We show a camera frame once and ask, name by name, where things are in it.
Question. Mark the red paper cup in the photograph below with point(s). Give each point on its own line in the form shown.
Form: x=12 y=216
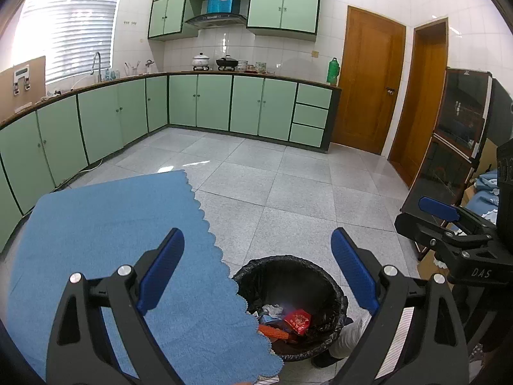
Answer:
x=298 y=321

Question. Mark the blue scalloped tablecloth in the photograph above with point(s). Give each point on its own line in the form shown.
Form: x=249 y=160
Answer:
x=100 y=216

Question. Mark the white tissue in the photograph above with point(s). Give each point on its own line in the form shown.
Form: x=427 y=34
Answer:
x=273 y=310

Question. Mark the person's leg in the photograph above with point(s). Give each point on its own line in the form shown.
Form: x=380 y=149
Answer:
x=352 y=335

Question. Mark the orange foam net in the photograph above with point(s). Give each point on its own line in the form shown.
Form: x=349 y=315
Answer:
x=276 y=333

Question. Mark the closed wooden door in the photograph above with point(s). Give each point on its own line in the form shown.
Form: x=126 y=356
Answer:
x=368 y=80

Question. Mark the black wok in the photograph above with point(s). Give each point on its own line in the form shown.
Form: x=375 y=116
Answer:
x=227 y=63

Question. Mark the utensil holder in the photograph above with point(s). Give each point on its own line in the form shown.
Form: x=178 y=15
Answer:
x=131 y=70

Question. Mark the metal kitchen faucet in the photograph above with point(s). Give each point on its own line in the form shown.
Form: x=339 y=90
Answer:
x=97 y=62

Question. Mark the green thermos bottle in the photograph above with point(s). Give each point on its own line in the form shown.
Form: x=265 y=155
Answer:
x=333 y=73

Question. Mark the green wall cabinets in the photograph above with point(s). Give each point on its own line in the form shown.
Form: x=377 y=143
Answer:
x=280 y=4

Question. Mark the black range hood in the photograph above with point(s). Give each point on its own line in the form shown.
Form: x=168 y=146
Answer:
x=216 y=20

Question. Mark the green base cabinets with counter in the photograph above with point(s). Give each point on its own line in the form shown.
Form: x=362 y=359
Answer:
x=104 y=120

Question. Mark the light blue cloth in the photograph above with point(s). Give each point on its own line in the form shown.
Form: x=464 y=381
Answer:
x=487 y=188

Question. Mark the white cooking pot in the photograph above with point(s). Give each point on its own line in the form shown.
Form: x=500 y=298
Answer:
x=200 y=62

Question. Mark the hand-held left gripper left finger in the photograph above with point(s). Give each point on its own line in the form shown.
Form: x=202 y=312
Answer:
x=160 y=272

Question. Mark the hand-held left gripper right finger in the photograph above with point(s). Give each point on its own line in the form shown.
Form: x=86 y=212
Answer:
x=354 y=272

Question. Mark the white window blind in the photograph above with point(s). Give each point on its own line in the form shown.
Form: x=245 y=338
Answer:
x=72 y=28

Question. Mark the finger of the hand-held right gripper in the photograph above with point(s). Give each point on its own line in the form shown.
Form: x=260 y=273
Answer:
x=439 y=208
x=415 y=230

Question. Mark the black lined trash bin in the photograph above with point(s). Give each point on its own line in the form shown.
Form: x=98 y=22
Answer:
x=256 y=272

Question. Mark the dark glass cabinet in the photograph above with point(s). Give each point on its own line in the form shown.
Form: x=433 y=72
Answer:
x=457 y=120

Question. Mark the open wooden door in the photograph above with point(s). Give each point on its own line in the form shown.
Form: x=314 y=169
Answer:
x=425 y=108

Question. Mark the brown cardboard board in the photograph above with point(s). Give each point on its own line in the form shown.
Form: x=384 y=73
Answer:
x=34 y=84

